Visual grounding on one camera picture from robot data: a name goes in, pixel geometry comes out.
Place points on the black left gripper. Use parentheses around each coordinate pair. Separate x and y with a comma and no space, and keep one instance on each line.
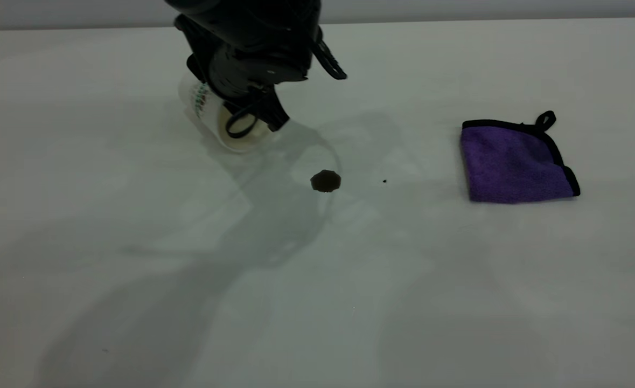
(252,59)

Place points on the white paper coffee cup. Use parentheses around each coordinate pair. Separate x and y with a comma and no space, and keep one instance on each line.
(212,126)

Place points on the purple microfiber cloth black trim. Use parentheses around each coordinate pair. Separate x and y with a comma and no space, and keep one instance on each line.
(511,164)

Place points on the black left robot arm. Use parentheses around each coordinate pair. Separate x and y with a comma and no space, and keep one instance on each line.
(242,6)

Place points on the dark coffee spill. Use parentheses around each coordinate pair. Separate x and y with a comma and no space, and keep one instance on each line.
(326,181)

